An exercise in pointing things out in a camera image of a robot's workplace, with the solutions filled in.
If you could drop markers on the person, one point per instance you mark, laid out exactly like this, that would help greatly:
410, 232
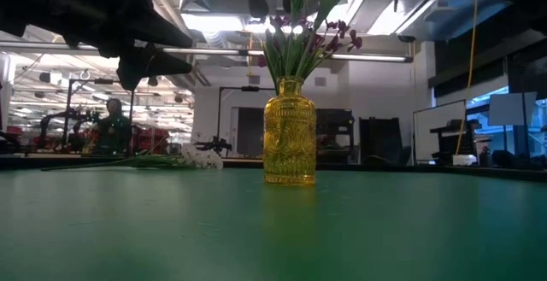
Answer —
113, 131

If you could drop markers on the white blossom spray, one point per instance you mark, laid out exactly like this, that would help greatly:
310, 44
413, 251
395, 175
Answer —
201, 158

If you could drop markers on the white sign panel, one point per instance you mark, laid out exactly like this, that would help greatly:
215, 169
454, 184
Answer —
513, 108

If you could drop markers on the small black robot arm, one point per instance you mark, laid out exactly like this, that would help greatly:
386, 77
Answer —
215, 145

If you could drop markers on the black gantry frame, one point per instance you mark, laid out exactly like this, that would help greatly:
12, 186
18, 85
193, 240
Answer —
250, 88
102, 81

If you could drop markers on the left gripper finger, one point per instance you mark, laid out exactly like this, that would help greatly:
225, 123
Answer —
149, 63
158, 33

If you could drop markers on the black cabinet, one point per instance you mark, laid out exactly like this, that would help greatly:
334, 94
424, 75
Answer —
380, 140

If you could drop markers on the yellow glass vase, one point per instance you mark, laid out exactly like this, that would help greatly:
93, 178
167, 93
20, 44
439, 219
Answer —
290, 144

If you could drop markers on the green table mat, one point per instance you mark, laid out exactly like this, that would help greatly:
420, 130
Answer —
273, 251

